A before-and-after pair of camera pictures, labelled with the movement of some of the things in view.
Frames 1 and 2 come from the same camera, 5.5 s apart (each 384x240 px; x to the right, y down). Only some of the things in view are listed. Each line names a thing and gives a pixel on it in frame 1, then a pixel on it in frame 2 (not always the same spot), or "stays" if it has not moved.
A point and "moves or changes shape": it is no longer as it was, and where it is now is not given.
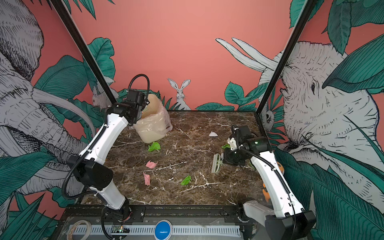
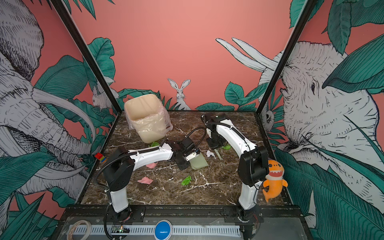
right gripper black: (228, 160) → (212, 146)
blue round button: (163, 230) stays
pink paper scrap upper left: (151, 165) stays
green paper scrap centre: (186, 181) stays
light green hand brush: (218, 159) moves or changes shape
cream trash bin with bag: (155, 121) stays
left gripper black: (123, 105) → (184, 166)
